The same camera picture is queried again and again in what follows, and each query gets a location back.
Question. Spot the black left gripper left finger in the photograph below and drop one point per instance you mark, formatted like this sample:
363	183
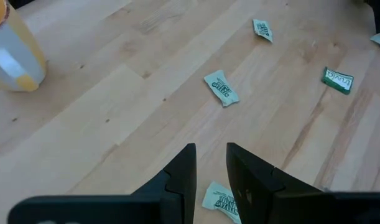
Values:
180	186

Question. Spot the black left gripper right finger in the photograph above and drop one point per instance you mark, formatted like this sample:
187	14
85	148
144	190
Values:
255	193

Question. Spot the yellow and white mug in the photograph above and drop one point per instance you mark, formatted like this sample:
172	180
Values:
15	62

